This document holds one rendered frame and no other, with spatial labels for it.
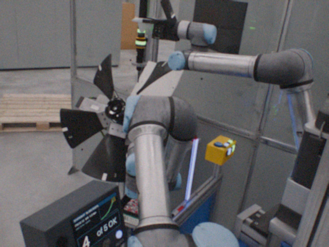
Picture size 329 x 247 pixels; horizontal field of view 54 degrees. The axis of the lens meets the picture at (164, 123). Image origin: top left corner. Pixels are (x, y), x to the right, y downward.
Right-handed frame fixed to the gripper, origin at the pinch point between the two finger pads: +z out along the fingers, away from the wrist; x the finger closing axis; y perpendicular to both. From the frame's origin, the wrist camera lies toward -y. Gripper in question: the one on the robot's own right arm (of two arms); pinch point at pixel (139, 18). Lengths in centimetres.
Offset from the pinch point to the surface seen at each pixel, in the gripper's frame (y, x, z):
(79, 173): 166, 92, 105
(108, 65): 28.5, 14.0, 24.4
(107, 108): 45.0, -3.2, 12.8
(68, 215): 41, -81, -27
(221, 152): 60, 14, -44
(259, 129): 62, 61, -56
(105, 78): 35.3, 12.1, 24.8
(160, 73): 25.8, 11.4, -7.8
